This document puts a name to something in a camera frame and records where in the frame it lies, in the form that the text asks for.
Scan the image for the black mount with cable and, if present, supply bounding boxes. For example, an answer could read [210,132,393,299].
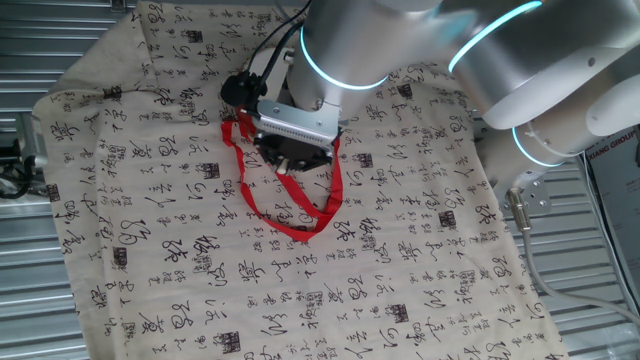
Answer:
[0,139,39,201]

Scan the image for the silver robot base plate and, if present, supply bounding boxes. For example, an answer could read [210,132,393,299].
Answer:
[499,172,554,219]

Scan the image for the beige calligraphy print cloth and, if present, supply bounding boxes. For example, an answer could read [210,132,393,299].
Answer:
[32,0,571,360]

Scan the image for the printed poster sign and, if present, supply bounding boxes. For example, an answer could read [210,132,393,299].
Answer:
[582,127,640,301]

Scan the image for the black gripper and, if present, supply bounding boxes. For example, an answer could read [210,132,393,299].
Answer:
[253,132,336,175]

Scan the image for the red ribbon strap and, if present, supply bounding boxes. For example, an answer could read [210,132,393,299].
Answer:
[220,119,345,244]

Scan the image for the grey cable with metal connector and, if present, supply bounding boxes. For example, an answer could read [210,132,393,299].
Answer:
[504,187,640,326]

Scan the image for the pale grey box device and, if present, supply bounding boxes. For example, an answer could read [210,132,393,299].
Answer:
[17,113,49,169]

